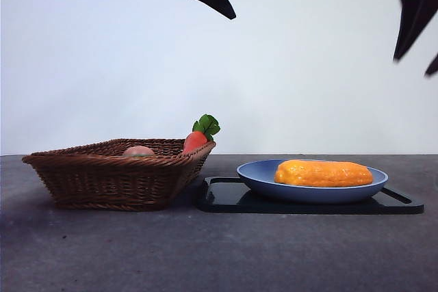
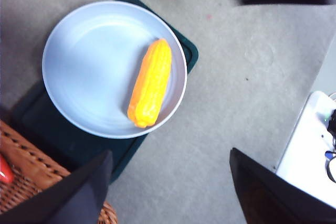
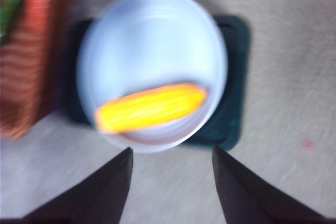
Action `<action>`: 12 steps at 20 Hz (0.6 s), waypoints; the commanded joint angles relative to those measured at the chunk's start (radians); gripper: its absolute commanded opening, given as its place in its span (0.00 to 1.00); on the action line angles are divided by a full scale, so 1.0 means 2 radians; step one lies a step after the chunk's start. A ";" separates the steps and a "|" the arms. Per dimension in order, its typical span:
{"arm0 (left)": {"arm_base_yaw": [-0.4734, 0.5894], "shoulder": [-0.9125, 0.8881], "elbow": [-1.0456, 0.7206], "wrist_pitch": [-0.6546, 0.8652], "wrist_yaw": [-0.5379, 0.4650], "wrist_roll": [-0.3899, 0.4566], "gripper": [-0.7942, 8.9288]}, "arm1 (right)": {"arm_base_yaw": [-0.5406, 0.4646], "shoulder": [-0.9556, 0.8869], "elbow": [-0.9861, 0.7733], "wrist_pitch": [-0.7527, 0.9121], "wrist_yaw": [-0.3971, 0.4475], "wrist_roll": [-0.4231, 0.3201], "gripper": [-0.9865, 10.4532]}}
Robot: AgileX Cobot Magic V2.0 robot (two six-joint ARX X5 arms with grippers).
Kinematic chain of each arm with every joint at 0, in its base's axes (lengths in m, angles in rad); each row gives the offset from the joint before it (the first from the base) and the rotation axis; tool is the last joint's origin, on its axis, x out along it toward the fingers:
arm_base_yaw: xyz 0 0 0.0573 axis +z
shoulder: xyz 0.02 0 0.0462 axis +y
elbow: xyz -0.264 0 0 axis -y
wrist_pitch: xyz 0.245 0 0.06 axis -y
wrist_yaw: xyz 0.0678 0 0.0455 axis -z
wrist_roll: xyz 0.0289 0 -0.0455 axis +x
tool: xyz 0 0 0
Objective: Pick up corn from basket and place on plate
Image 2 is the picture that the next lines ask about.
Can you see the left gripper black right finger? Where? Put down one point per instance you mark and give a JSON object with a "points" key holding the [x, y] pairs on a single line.
{"points": [[270, 200]]}

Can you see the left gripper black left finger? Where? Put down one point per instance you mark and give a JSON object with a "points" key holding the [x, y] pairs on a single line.
{"points": [[73, 200]]}

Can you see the light blue round plate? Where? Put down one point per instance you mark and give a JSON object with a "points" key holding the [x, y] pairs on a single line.
{"points": [[92, 77]]}

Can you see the yellow toy corn cob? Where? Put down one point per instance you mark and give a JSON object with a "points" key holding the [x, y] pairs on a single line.
{"points": [[152, 82]]}

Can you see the brown woven wicker basket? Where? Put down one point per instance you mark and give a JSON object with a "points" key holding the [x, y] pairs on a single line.
{"points": [[26, 161]]}

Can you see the black flat rectangular tray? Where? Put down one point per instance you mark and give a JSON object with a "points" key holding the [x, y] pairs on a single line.
{"points": [[52, 134]]}

